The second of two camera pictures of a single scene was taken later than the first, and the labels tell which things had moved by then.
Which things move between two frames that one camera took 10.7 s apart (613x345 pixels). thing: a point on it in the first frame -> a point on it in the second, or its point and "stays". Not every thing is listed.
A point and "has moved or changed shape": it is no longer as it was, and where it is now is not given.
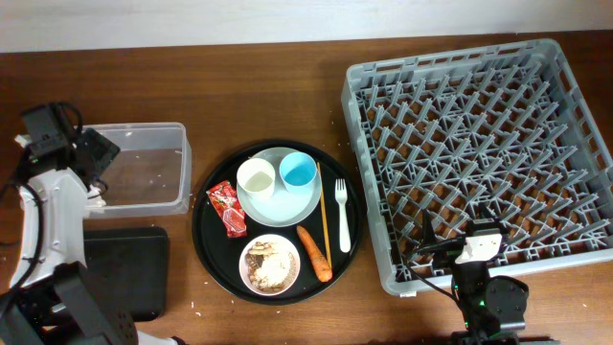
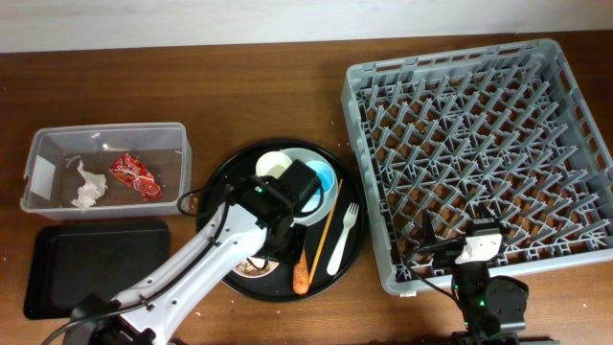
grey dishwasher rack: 509,128 stays
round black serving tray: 277,222 stays
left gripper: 102,148 -> 293,252
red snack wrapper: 229,210 has moved or changed shape
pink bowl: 269,264 has moved or changed shape
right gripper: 447,251 stays
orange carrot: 324,270 -> 301,278
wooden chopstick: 324,217 -> 326,228
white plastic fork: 341,195 -> 349,221
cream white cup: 256,179 has moved or changed shape
